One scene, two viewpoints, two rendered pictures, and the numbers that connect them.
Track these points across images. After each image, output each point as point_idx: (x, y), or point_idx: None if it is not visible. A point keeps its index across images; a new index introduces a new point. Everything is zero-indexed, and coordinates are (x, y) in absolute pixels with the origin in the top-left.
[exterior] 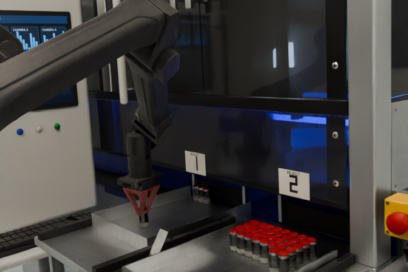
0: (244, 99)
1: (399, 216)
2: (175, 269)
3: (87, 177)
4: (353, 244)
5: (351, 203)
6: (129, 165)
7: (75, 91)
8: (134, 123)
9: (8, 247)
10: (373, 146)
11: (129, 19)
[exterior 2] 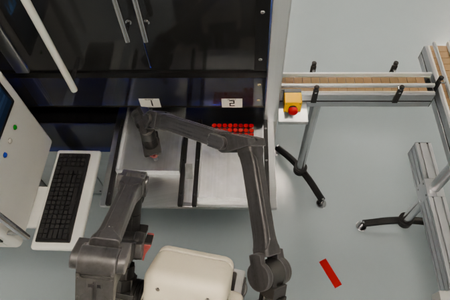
0: (193, 73)
1: (294, 110)
2: (207, 176)
3: (41, 133)
4: (266, 116)
5: (266, 105)
6: (147, 145)
7: (8, 94)
8: (147, 128)
9: (71, 217)
10: (280, 86)
11: (262, 164)
